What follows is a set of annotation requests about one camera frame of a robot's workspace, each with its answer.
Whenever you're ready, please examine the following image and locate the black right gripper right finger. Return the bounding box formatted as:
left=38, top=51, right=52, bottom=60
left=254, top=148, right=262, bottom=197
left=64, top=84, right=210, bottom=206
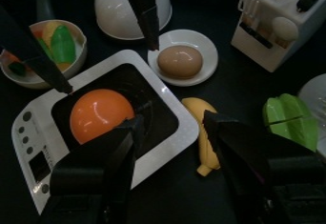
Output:
left=203, top=109, right=326, bottom=224

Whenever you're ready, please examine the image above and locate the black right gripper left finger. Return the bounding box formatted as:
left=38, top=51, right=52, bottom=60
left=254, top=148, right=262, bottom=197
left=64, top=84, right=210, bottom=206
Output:
left=38, top=113, right=147, bottom=224

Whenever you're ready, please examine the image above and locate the brown toy egg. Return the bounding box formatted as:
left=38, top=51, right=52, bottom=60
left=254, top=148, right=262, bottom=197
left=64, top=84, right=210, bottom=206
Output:
left=156, top=45, right=205, bottom=79

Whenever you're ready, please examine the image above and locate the white toy kettle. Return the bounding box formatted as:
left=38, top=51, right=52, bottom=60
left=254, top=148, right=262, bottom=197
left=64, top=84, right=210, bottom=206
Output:
left=87, top=0, right=175, bottom=41

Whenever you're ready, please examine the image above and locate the green toy pepper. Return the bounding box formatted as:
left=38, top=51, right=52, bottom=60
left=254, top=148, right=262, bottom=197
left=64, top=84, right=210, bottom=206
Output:
left=50, top=24, right=78, bottom=65

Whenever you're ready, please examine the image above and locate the yellow toy vegetable piece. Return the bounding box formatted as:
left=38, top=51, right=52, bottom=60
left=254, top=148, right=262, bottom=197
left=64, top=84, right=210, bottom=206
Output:
left=40, top=21, right=64, bottom=49

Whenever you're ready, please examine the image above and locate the white toy knife block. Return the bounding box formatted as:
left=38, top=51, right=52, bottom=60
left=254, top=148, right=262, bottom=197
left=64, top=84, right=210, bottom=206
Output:
left=231, top=0, right=326, bottom=73

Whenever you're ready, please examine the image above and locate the orange toy ball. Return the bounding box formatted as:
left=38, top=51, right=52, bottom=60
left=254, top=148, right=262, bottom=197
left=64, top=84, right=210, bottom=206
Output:
left=68, top=88, right=136, bottom=146

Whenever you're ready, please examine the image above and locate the white glossy plate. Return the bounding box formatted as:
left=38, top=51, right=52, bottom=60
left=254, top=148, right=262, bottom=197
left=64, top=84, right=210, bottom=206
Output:
left=297, top=73, right=326, bottom=159

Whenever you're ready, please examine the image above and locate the yellow toy banana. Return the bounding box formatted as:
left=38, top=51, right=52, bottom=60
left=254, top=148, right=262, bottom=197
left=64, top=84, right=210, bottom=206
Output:
left=180, top=96, right=223, bottom=177

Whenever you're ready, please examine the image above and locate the white pot with grey handle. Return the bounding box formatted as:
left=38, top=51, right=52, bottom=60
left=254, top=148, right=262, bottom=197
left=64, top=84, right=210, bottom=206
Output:
left=0, top=0, right=90, bottom=91

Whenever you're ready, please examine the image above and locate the white kitchen scale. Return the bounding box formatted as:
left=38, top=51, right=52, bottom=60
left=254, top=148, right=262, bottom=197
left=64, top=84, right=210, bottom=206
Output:
left=11, top=49, right=202, bottom=216

